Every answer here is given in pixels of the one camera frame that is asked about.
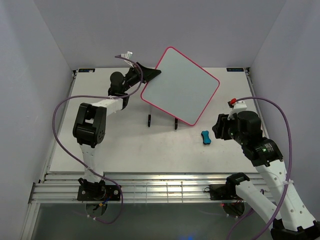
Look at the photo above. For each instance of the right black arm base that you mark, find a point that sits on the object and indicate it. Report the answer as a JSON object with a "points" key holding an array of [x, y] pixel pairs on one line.
{"points": [[218, 192]]}

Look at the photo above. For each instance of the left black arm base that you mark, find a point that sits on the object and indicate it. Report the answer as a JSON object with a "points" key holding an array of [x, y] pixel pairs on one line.
{"points": [[97, 191]]}

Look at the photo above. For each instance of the black metal whiteboard stand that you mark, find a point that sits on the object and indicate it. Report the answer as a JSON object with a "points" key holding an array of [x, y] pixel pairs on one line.
{"points": [[160, 118]]}

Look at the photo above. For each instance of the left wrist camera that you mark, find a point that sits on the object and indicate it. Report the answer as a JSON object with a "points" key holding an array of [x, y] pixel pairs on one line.
{"points": [[127, 56]]}

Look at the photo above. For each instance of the aluminium frame rail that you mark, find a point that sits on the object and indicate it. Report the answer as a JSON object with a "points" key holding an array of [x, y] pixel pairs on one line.
{"points": [[137, 188]]}

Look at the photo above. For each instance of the right blue table label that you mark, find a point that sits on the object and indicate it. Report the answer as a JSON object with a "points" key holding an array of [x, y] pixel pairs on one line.
{"points": [[234, 69]]}

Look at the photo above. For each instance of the blue table label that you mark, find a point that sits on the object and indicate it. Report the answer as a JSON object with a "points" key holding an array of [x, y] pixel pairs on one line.
{"points": [[86, 70], [234, 69]]}

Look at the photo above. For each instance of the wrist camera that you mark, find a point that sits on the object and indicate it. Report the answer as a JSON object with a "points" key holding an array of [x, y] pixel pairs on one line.
{"points": [[127, 56], [236, 107]]}

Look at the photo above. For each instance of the left blue table label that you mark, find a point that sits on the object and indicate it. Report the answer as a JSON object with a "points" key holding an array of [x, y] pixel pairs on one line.
{"points": [[86, 70]]}

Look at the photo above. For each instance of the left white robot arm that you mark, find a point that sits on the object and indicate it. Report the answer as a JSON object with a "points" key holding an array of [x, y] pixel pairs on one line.
{"points": [[90, 123]]}

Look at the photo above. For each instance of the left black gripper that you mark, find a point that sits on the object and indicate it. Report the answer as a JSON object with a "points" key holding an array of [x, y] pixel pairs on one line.
{"points": [[149, 73]]}

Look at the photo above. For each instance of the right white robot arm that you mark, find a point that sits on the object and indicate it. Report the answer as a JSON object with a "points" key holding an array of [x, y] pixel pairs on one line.
{"points": [[288, 216]]}

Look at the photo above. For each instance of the blue whiteboard eraser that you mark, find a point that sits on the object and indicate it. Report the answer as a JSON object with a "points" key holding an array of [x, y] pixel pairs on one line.
{"points": [[206, 137]]}

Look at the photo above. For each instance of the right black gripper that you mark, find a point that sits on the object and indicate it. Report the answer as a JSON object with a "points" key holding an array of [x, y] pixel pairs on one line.
{"points": [[219, 128]]}

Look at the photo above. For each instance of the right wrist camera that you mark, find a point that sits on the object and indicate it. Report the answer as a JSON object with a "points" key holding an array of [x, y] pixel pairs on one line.
{"points": [[236, 107]]}

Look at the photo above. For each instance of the pink framed whiteboard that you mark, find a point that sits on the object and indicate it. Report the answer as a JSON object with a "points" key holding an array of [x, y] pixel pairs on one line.
{"points": [[183, 89]]}

